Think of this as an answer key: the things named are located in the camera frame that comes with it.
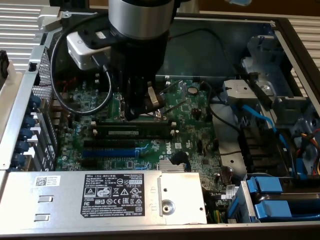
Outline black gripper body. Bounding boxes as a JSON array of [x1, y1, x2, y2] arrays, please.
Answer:
[[110, 33, 170, 82]]

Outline green RAM stick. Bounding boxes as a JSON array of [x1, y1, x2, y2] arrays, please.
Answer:
[[95, 124, 174, 138]]

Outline black RAM slot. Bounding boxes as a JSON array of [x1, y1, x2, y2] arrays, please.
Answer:
[[154, 74, 170, 84], [153, 80, 170, 93], [89, 128, 179, 141], [91, 119, 177, 127]]

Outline CPU socket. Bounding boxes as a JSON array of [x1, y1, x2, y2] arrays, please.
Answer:
[[113, 92, 166, 123]]

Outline thin locking lever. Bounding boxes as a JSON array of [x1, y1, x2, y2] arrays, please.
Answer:
[[163, 102, 183, 119]]

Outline green motherboard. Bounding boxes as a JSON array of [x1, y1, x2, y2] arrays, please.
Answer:
[[52, 77, 237, 201]]

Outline long black expansion slot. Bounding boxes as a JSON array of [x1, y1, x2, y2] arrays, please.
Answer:
[[83, 139, 137, 149]]

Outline blue expansion slot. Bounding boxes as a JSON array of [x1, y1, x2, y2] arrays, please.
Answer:
[[81, 148, 138, 158]]

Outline open grey PC case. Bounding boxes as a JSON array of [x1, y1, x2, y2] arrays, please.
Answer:
[[0, 8, 320, 240]]

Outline silver chipset heatsink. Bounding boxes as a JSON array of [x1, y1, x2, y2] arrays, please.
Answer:
[[159, 159, 187, 173]]

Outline short black expansion slot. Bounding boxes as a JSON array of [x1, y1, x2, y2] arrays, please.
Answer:
[[80, 159, 98, 169]]

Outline black power supply label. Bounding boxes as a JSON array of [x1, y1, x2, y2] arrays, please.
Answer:
[[80, 173, 146, 218]]

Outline blue slot retainer clip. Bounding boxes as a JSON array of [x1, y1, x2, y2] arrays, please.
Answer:
[[19, 127, 34, 141], [23, 115, 37, 129], [15, 140, 30, 154], [11, 152, 26, 168], [26, 95, 42, 113]]

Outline white QR code sticker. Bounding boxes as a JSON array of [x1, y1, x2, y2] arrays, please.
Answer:
[[34, 175, 62, 187]]

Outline silver power supply unit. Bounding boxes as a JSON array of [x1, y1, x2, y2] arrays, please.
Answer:
[[0, 170, 208, 226]]

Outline grey metal drive cage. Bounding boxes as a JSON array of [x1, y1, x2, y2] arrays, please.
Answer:
[[241, 34, 301, 101]]

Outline black part on rack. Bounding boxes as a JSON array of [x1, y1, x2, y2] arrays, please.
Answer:
[[0, 49, 10, 82]]

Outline black curved power cable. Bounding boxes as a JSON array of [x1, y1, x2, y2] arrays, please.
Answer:
[[199, 81, 243, 133]]

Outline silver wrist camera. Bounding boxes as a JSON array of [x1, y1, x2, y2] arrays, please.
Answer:
[[66, 29, 113, 71]]

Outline black plug with short cable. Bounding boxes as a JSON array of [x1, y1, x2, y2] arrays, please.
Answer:
[[169, 150, 191, 173]]

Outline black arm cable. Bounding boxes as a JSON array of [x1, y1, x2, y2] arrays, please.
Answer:
[[172, 0, 185, 13]]

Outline thin red wire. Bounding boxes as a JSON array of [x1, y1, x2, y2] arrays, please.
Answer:
[[37, 77, 78, 121]]

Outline thin grey wire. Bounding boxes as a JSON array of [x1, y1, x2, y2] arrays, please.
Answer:
[[216, 149, 244, 156]]

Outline blue disk wire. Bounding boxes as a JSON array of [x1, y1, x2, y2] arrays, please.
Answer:
[[231, 102, 308, 181]]

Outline silver aluminium bracket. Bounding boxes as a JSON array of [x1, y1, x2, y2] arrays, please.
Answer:
[[37, 6, 62, 35]]

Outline black flat strap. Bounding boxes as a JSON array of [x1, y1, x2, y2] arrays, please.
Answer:
[[234, 64, 274, 106]]

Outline green yellow power wires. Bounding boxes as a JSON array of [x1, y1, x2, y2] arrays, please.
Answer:
[[209, 209, 226, 224]]

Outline blue plastic drive rail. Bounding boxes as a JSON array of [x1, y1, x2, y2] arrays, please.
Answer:
[[226, 197, 242, 224]]

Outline blue drive carrier handle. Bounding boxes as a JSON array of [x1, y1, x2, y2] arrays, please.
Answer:
[[253, 199, 293, 222], [246, 176, 284, 195]]

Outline orange yellow red wire bundle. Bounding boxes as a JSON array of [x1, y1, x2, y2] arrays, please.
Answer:
[[296, 132, 320, 176]]

